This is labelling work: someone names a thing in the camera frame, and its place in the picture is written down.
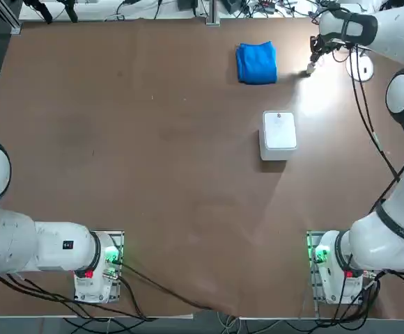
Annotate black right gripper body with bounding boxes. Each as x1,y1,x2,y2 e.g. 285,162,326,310
309,34,336,54

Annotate blue folded cloth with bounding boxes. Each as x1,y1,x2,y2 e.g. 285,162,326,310
235,40,279,86

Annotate white cube box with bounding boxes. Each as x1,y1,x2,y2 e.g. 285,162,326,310
258,110,299,162

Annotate black tripod legs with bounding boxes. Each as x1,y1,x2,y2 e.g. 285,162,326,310
23,0,78,24

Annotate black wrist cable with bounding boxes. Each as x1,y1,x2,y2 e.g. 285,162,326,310
348,45,401,182
353,45,401,180

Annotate aluminium frame post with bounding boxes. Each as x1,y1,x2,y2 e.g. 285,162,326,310
205,0,221,26

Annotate black arm link cable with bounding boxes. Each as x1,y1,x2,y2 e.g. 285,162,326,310
369,141,404,214

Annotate black arm base cable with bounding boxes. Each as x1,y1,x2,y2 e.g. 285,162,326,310
0,273,157,321
116,262,240,316

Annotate white cable bundle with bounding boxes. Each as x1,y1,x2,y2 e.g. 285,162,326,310
217,310,247,334

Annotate aluminium frame rail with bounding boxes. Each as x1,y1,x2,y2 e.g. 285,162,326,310
0,0,22,35

